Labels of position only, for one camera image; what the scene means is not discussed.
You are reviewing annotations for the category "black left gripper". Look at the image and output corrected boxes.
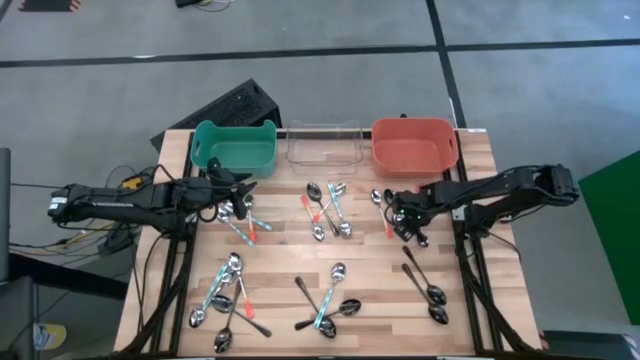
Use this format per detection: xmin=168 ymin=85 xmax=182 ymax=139
xmin=197 ymin=174 xmax=259 ymax=221

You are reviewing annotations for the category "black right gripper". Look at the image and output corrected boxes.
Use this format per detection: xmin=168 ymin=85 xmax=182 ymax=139
xmin=388 ymin=184 xmax=439 ymax=228

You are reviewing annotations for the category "green plastic bin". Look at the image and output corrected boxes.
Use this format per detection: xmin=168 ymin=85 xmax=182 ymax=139
xmin=189 ymin=118 xmax=279 ymax=180

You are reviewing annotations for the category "orange plastic bin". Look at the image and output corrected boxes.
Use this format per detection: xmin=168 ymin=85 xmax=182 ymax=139
xmin=370 ymin=117 xmax=460 ymax=180

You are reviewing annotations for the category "black perforated foam box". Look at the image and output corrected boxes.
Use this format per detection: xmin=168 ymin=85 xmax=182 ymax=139
xmin=149 ymin=78 xmax=283 ymax=153

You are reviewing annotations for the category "clear plastic bin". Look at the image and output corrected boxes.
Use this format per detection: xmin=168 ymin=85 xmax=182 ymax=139
xmin=285 ymin=119 xmax=365 ymax=176

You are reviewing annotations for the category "green board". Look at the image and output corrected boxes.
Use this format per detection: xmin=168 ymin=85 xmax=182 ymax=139
xmin=578 ymin=149 xmax=640 ymax=326

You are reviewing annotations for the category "yellow blue object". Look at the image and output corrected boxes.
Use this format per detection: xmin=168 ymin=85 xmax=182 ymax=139
xmin=32 ymin=323 xmax=68 ymax=351

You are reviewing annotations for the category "hazard striped black mat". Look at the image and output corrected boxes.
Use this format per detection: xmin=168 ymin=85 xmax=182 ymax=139
xmin=18 ymin=0 xmax=82 ymax=13

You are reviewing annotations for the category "black frame crossbar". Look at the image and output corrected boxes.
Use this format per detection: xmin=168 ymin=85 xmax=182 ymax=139
xmin=192 ymin=127 xmax=456 ymax=136

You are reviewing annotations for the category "black aluminium frame rail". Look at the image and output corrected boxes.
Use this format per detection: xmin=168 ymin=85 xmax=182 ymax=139
xmin=168 ymin=130 xmax=197 ymax=354
xmin=451 ymin=129 xmax=486 ymax=354

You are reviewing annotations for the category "black diagonal frame brace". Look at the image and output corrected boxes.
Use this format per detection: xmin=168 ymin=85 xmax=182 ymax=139
xmin=457 ymin=249 xmax=539 ymax=354
xmin=119 ymin=249 xmax=196 ymax=357

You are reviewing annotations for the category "yellow floor cable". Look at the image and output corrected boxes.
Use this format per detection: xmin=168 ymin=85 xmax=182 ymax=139
xmin=59 ymin=221 xmax=121 ymax=247

